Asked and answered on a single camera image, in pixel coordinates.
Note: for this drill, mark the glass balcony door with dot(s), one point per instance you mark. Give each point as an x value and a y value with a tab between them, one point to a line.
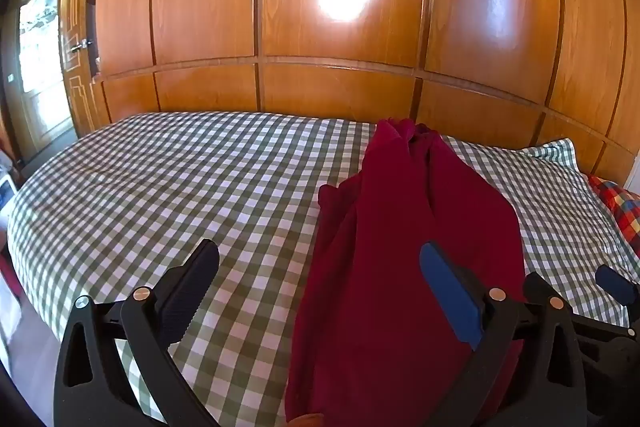
40	52

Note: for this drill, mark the green checked pillow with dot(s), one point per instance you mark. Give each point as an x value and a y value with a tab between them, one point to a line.
555	154

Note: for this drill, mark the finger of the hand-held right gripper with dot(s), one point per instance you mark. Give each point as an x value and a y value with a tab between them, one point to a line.
617	284

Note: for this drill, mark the multicoloured plaid pillow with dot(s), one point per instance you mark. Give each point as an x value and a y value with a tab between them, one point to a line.
620	207

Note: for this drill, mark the dark red garment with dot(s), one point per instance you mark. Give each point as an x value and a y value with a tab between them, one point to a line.
380	257

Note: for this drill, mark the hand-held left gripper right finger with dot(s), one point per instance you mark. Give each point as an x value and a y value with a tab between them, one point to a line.
450	294

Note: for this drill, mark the wooden panelled door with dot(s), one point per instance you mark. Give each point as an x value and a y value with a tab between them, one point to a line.
75	57

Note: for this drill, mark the wooden wardrobe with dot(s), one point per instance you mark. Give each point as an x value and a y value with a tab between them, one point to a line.
310	7

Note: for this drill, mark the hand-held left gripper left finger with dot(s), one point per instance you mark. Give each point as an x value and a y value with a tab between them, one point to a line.
186	289

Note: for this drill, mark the green checked bed sheet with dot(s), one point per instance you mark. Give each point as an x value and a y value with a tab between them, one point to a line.
175	187

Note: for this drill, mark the white box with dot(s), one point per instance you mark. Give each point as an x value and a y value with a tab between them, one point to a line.
5	194

